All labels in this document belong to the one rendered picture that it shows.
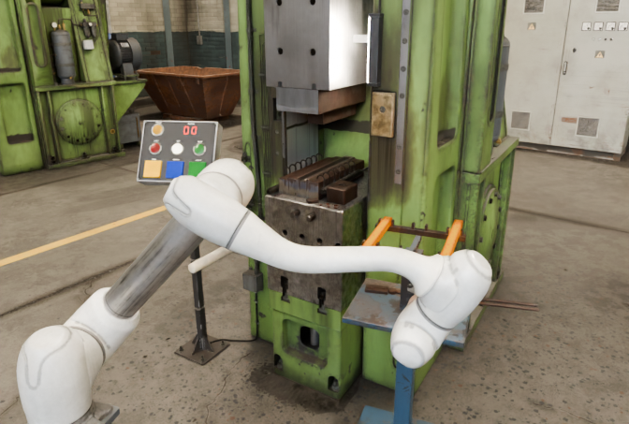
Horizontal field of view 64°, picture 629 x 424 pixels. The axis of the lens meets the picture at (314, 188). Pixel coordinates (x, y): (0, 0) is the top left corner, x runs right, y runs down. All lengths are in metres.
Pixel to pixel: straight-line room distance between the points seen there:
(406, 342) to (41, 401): 0.88
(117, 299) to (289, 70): 1.07
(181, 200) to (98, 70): 5.73
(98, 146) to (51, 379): 5.54
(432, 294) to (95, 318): 0.91
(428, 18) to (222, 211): 1.13
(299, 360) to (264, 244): 1.38
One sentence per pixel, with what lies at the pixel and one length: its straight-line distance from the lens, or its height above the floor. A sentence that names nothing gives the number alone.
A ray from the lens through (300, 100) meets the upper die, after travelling 2.01.
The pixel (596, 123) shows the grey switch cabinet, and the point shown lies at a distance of 7.05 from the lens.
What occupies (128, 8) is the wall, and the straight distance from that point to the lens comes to 11.04.
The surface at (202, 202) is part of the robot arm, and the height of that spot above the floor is 1.24.
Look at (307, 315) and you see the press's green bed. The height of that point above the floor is 0.39.
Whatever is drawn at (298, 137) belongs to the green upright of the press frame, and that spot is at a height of 1.11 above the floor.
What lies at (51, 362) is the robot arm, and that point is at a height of 0.84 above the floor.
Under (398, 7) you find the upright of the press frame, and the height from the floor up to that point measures 1.66.
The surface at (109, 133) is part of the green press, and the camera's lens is 6.85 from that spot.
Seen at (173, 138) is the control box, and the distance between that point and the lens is 2.30.
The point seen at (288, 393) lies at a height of 0.00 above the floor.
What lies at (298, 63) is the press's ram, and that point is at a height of 1.46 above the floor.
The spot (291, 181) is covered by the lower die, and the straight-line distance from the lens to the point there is 2.11.
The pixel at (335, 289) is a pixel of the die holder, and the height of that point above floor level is 0.57.
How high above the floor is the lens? 1.60
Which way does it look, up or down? 18 degrees down
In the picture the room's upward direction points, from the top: straight up
